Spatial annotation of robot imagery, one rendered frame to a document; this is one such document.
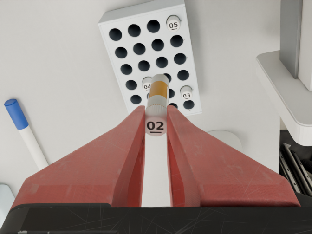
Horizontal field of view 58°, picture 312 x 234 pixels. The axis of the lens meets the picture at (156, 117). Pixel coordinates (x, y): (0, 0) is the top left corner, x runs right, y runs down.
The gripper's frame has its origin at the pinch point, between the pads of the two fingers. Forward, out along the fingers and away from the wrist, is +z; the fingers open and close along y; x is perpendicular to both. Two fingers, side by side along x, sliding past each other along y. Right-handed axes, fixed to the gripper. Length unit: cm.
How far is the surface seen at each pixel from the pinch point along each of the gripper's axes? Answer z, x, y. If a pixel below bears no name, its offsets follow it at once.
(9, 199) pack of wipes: 19.6, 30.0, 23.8
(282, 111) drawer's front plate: 6.8, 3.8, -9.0
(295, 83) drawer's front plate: 8.5, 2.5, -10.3
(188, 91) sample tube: 15.8, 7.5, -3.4
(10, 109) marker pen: 19.6, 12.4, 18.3
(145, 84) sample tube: 15.9, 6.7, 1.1
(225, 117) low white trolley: 20.5, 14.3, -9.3
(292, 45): 9.9, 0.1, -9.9
